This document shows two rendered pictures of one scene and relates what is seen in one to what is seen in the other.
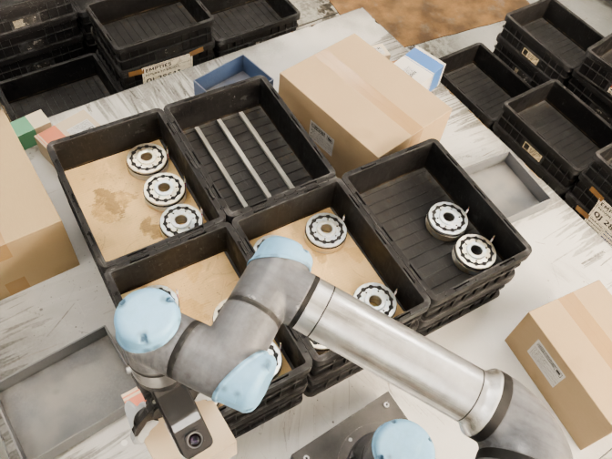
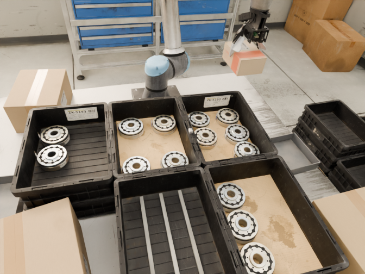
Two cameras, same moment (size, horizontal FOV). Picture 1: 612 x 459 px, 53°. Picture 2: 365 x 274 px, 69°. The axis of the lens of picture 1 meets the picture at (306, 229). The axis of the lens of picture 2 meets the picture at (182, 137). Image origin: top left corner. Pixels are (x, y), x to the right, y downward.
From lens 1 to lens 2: 1.47 m
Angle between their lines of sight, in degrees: 78
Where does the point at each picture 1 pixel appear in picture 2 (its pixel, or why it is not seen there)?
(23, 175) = (356, 247)
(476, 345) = not seen: hidden behind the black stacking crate
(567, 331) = (46, 94)
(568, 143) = not seen: outside the picture
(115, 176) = (281, 257)
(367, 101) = (27, 265)
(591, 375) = (55, 81)
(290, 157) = (131, 243)
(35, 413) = (295, 156)
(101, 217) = (285, 220)
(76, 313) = not seen: hidden behind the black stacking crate
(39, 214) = (329, 208)
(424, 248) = (79, 150)
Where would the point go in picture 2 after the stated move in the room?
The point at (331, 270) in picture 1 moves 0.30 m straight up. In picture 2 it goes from (143, 152) to (140, 91)
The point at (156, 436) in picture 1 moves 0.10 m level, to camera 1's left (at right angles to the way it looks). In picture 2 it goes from (253, 47) to (276, 54)
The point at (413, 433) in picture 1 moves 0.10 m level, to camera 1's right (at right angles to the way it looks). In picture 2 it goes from (152, 63) to (133, 57)
